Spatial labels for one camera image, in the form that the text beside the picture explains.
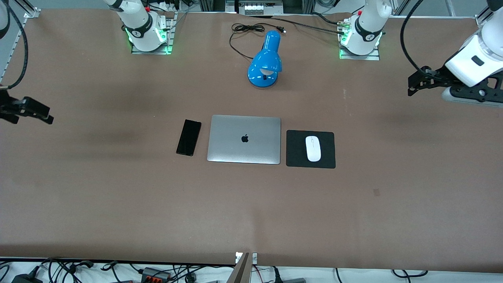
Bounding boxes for white computer mouse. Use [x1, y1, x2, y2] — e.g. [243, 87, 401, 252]
[305, 135, 322, 163]

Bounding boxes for black smartphone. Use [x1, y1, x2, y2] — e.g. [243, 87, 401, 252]
[176, 119, 202, 157]

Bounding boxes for black square mouse pad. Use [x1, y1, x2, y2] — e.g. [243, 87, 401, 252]
[286, 130, 336, 169]

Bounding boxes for blue desk lamp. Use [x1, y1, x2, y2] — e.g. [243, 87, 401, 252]
[247, 30, 283, 88]

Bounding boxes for black power adapter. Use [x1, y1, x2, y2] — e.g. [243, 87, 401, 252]
[11, 273, 44, 283]

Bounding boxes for white socket power strip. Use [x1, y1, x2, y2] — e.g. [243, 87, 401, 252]
[237, 0, 284, 16]

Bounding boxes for silver closed laptop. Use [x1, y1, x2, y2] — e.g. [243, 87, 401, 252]
[207, 114, 282, 165]

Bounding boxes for grey connector block orange levers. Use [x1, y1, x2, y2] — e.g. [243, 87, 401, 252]
[141, 267, 172, 283]

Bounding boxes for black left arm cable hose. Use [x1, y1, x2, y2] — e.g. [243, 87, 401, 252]
[400, 0, 437, 79]

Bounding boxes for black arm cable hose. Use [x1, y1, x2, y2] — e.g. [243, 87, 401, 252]
[400, 0, 437, 79]
[0, 0, 29, 90]

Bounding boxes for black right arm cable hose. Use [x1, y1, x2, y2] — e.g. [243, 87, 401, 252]
[0, 0, 29, 90]

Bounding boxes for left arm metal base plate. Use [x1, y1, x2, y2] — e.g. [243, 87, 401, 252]
[338, 20, 381, 61]

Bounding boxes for aluminium frame rail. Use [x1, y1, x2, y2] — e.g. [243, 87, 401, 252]
[3, 7, 41, 79]
[475, 3, 497, 29]

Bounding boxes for black cable to arm base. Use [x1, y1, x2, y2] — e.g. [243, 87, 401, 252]
[251, 12, 347, 35]

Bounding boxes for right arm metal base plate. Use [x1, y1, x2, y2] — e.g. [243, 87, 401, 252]
[130, 12, 174, 55]

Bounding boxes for tangled black cables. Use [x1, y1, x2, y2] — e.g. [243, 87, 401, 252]
[0, 257, 236, 283]

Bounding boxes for black lamp power cord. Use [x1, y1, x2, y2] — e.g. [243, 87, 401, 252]
[229, 22, 286, 61]

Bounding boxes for looped black cable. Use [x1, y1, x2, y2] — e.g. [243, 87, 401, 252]
[391, 269, 430, 278]

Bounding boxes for silver metal bracket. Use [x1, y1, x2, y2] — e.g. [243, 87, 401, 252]
[235, 252, 258, 265]

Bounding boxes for grey camera post beam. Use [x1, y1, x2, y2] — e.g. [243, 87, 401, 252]
[232, 253, 252, 283]

